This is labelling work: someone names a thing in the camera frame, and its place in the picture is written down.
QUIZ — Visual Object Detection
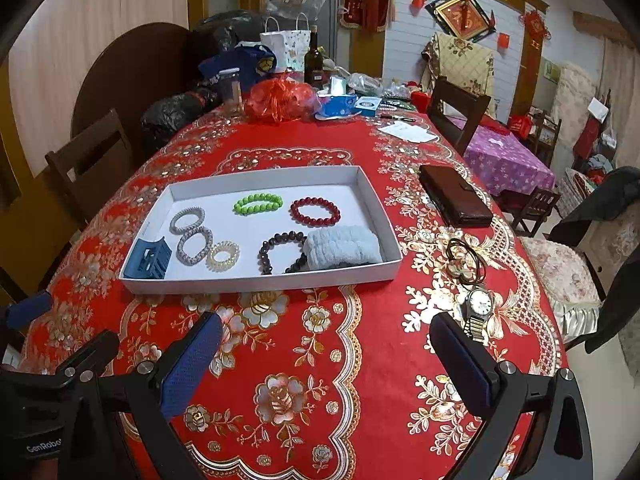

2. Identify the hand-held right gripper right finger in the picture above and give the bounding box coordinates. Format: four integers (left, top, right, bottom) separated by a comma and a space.
429, 311, 593, 480

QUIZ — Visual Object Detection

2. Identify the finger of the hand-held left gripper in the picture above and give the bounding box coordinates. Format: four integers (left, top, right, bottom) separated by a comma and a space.
0, 290, 54, 335
52, 330, 121, 392

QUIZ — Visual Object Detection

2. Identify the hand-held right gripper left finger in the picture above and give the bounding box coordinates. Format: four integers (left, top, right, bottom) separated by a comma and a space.
97, 311, 224, 480

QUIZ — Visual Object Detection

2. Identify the silver braided hair tie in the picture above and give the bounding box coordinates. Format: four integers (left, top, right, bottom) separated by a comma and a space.
176, 227, 213, 265
170, 207, 207, 235

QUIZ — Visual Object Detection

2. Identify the gold spiral hair tie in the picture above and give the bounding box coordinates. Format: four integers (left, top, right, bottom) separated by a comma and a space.
207, 241, 240, 271

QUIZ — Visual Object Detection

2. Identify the dark brown bead bracelet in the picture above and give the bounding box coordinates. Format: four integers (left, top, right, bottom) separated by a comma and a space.
257, 230, 310, 276

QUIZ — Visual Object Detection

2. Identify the green bead bracelet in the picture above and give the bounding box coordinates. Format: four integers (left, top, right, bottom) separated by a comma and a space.
234, 192, 284, 216

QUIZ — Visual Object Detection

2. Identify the red bead bracelet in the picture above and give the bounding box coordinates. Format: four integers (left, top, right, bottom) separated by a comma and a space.
290, 197, 342, 226

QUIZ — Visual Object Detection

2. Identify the white shallow cardboard box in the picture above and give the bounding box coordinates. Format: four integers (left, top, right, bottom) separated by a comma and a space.
117, 165, 403, 296

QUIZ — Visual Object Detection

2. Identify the metal wristwatch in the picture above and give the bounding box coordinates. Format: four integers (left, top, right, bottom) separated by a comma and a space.
460, 285, 496, 346

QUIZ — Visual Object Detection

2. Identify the yellow wooden cabinet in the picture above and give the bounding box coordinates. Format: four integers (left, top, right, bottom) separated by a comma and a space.
0, 120, 66, 291

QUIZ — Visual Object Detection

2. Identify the blue hair claw clip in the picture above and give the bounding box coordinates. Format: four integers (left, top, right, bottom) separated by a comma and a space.
124, 236, 172, 280

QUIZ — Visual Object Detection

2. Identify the red floral tablecloth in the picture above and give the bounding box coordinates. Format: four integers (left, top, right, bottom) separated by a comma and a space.
20, 105, 568, 480

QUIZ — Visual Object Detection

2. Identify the floral cushioned chair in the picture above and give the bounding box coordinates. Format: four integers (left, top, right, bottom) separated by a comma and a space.
520, 210, 640, 336

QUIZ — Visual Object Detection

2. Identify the dark wooden chair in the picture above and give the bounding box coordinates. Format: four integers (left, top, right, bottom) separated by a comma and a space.
45, 107, 136, 223
427, 76, 493, 153

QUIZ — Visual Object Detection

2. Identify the light blue scrunchie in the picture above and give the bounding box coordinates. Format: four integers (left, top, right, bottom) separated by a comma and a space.
304, 225, 383, 268

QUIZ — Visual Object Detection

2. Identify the brown leather wallet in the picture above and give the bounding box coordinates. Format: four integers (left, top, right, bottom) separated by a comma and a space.
418, 162, 495, 227

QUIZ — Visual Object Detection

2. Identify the small wooden chair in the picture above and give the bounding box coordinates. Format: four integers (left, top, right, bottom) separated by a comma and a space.
510, 187, 562, 238

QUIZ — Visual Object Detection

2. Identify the purple floral tablecloth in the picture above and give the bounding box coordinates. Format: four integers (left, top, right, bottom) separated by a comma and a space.
447, 115, 557, 196

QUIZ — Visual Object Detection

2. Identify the dark grey jacket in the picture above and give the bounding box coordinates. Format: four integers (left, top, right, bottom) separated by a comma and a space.
547, 166, 640, 356

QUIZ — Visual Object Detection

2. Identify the small black plastic bag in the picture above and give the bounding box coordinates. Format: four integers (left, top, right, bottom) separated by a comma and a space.
140, 87, 223, 153

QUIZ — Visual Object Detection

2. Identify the white paper sheet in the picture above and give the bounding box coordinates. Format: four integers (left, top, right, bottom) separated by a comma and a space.
377, 120, 438, 143

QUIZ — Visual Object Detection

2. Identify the round wooden tabletop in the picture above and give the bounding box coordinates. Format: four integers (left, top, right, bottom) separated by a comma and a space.
72, 22, 201, 171

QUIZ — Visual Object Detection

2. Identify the glass jar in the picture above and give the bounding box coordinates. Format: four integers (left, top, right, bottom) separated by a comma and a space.
217, 67, 243, 111

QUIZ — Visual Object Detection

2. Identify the red plastic bag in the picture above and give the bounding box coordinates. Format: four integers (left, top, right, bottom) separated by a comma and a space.
245, 77, 321, 123

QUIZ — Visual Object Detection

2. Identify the blue tissue box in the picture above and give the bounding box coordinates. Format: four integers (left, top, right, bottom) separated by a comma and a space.
315, 92, 358, 121

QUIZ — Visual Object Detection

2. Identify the floral quilt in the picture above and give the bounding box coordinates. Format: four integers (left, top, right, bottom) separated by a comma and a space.
552, 62, 598, 126

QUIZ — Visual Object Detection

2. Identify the clear plastic bag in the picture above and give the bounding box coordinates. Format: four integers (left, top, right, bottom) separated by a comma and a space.
347, 72, 386, 96

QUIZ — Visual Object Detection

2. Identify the blue cloth bag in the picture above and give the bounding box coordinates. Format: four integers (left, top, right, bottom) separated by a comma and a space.
197, 45, 278, 93

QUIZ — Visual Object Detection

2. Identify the dark wine bottle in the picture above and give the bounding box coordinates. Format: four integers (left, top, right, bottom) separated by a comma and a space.
304, 25, 326, 86

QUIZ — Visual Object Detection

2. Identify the white paper gift bag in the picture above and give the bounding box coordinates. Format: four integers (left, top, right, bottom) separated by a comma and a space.
259, 12, 312, 73

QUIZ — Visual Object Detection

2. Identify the large black plastic bag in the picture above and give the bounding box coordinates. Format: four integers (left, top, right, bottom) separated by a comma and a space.
190, 10, 271, 68

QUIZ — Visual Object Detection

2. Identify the red knot decoration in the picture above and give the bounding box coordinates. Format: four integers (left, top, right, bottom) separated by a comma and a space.
520, 10, 552, 42

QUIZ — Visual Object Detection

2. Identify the silver refrigerator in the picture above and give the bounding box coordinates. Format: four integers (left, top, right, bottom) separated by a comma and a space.
324, 0, 351, 68

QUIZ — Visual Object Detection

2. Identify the black hair tie with charm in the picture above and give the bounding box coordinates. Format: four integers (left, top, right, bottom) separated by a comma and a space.
445, 237, 488, 283

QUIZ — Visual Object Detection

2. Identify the framed diamond wall picture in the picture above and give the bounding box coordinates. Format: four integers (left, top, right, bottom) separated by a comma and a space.
425, 0, 498, 43

